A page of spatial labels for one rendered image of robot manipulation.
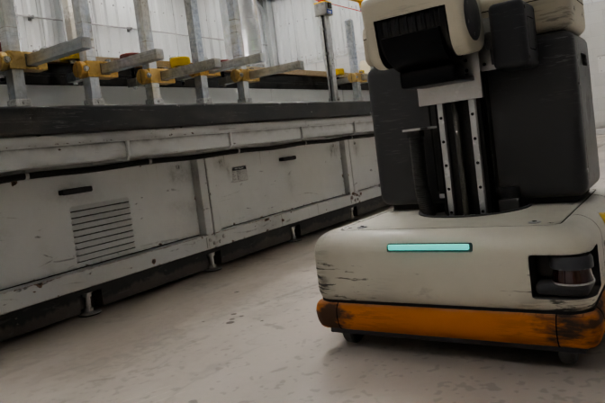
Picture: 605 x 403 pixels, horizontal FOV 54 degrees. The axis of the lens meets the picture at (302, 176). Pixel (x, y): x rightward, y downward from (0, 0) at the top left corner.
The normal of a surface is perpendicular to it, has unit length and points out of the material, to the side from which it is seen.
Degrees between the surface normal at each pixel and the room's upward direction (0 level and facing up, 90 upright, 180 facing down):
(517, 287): 90
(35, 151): 90
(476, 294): 90
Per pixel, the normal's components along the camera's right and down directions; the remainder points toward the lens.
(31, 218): 0.81, -0.05
